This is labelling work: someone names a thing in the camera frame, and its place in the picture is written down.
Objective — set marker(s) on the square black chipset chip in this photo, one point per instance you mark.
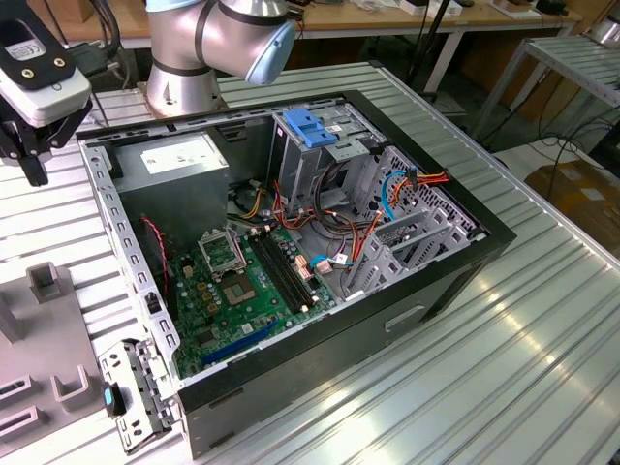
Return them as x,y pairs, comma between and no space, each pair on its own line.
207,337

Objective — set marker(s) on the CPU socket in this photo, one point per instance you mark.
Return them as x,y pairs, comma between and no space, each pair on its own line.
237,290

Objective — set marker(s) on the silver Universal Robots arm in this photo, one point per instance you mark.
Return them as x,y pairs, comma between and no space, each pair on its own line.
174,43

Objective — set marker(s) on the grey parts rack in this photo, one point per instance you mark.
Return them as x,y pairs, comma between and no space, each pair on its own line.
43,349

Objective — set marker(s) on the small white box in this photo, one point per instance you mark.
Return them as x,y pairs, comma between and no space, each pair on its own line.
416,6

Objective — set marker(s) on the black RAM slot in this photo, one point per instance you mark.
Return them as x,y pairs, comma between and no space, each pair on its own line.
291,271
275,271
286,271
280,271

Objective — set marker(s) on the blue expansion slot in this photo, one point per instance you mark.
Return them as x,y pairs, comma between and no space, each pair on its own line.
242,341

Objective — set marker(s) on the long wooden desk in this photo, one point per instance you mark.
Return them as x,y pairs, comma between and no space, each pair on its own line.
339,19

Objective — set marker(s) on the grey metal card bracket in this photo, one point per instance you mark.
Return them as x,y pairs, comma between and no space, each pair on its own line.
145,368

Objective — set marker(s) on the black latch with blue tab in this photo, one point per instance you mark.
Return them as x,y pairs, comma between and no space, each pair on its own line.
116,402

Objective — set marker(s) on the blue plastic drive latch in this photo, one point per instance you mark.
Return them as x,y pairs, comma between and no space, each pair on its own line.
305,127

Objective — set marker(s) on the grey metal disk bay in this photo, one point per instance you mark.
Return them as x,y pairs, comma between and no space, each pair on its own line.
375,271

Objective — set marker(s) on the grey metal drive cage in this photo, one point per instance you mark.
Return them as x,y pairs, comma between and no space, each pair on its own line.
300,169

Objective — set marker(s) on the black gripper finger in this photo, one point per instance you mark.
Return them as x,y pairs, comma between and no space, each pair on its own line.
68,125
14,140

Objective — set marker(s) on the large brown cardboard box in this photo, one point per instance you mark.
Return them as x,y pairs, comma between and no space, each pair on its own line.
581,203

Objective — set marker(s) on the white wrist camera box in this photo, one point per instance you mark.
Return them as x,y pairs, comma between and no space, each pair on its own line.
43,102

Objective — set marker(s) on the metal slat side table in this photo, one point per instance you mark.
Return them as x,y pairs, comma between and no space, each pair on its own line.
571,63

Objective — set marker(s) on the small black device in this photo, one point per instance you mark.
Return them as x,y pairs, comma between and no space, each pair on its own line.
552,6

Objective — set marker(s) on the green motherboard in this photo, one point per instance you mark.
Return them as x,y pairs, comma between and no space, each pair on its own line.
252,310

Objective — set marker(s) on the silver metal cylinder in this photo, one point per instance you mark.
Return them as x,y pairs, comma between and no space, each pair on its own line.
605,31

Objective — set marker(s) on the black open PC case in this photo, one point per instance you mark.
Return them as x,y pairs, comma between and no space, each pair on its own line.
339,339

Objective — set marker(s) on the grey power supply unit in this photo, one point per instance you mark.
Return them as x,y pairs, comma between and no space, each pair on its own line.
174,194

